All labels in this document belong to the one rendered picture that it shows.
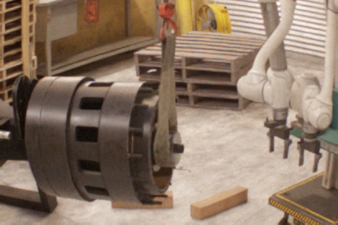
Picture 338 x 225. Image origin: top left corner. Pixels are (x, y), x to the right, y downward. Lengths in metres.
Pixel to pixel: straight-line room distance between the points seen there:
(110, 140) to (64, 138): 0.20
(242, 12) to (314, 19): 1.29
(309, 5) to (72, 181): 5.86
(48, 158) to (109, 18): 6.29
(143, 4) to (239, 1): 1.45
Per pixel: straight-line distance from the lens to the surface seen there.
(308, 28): 8.10
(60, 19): 7.30
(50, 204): 4.01
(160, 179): 2.78
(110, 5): 8.74
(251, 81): 2.97
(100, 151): 2.47
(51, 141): 2.54
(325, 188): 3.39
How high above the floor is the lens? 1.74
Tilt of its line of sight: 15 degrees down
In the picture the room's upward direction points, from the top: 3 degrees counter-clockwise
